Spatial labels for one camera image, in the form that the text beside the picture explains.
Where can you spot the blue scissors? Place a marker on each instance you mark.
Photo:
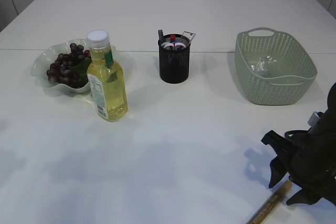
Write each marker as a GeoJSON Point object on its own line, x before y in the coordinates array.
{"type": "Point", "coordinates": [178, 45]}

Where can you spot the green plastic basket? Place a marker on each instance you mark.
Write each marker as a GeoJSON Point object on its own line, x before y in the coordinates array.
{"type": "Point", "coordinates": [294, 71]}

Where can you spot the gold marker pen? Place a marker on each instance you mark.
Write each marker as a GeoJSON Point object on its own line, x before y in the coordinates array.
{"type": "Point", "coordinates": [269, 205]}

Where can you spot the pink scissors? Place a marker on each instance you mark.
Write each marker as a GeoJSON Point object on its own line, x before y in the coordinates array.
{"type": "Point", "coordinates": [168, 45]}

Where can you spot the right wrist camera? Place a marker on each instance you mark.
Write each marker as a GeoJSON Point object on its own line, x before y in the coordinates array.
{"type": "Point", "coordinates": [314, 119]}

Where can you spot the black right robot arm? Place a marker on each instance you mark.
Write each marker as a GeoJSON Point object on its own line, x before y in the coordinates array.
{"type": "Point", "coordinates": [326, 123]}

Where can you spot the grey marker pen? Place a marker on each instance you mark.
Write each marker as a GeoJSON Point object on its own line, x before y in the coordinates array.
{"type": "Point", "coordinates": [161, 36]}

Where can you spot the black mesh pen holder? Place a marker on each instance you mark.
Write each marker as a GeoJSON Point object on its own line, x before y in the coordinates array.
{"type": "Point", "coordinates": [174, 64]}

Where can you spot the clear plastic sheet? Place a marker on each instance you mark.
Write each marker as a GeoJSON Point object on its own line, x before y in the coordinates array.
{"type": "Point", "coordinates": [263, 66]}

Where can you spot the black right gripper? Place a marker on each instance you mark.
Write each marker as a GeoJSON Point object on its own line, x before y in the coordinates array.
{"type": "Point", "coordinates": [310, 162]}

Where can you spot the yellow tea bottle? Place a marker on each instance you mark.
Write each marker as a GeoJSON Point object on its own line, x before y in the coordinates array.
{"type": "Point", "coordinates": [106, 78]}

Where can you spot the purple grape bunch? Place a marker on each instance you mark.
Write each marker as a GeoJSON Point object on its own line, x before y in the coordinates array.
{"type": "Point", "coordinates": [71, 68]}

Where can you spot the green wavy plastic plate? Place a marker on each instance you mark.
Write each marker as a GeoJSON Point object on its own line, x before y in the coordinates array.
{"type": "Point", "coordinates": [43, 62]}

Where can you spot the red marker pen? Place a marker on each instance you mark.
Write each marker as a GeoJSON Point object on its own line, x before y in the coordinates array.
{"type": "Point", "coordinates": [172, 38]}

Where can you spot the clear plastic ruler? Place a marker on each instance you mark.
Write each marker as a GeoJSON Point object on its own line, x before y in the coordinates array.
{"type": "Point", "coordinates": [187, 37]}

